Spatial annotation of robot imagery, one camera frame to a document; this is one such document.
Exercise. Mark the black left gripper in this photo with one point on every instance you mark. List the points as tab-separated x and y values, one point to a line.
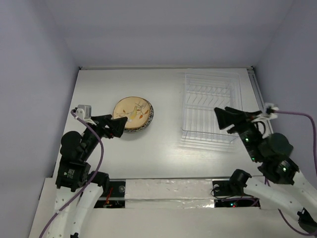
116	125

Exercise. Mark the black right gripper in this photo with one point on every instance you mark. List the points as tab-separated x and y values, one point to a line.
237	122

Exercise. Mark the blue white patterned plate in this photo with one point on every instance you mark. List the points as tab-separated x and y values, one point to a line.
145	124

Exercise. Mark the yellow brown plate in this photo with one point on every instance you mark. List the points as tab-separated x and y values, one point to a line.
135	108

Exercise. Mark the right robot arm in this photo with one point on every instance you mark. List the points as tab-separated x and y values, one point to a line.
285	187

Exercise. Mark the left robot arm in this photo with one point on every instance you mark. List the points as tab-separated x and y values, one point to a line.
77	187

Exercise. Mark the white foam block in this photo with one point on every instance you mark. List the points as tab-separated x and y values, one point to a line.
168	194

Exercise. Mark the white wire dish rack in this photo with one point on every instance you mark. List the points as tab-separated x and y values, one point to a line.
203	92

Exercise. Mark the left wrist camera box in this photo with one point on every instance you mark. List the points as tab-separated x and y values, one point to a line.
83	112

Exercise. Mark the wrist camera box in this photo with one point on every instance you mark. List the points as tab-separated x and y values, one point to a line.
268	113
83	112

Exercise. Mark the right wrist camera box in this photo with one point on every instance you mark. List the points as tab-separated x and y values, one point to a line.
268	113

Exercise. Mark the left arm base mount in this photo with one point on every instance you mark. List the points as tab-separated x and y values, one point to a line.
115	197

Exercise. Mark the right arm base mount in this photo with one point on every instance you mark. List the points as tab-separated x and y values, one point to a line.
226	197

